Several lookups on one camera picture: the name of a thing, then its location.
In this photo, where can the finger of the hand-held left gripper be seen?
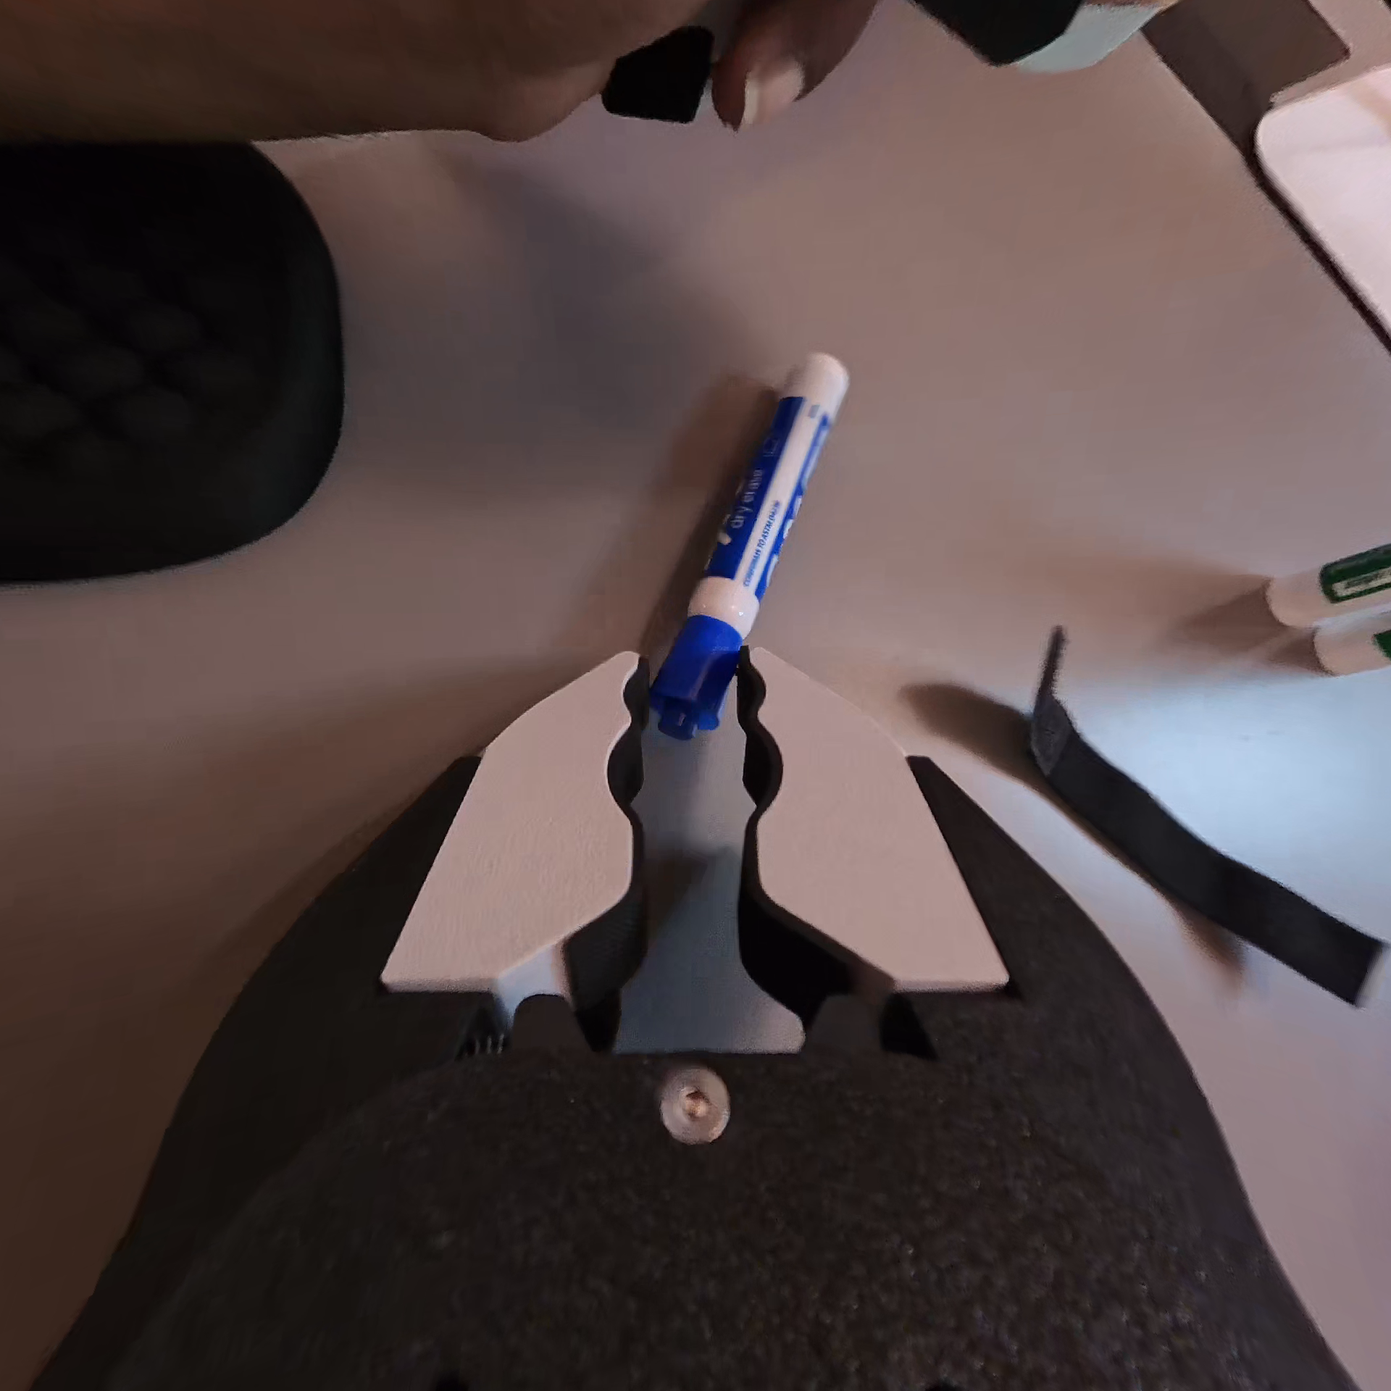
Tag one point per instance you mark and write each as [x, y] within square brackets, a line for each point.
[1099, 39]

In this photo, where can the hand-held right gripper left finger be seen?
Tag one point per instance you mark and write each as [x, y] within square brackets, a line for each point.
[511, 849]

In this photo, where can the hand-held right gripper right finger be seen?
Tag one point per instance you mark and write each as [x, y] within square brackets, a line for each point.
[870, 859]

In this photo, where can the blue dry erase marker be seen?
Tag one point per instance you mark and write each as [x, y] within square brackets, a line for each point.
[761, 511]

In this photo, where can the green dry erase marker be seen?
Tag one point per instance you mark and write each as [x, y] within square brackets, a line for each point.
[1349, 577]
[1359, 647]

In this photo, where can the white document stand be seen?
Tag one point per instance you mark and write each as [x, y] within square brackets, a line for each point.
[1337, 185]

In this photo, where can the black wrist rest pad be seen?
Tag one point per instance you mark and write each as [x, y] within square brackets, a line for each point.
[153, 359]

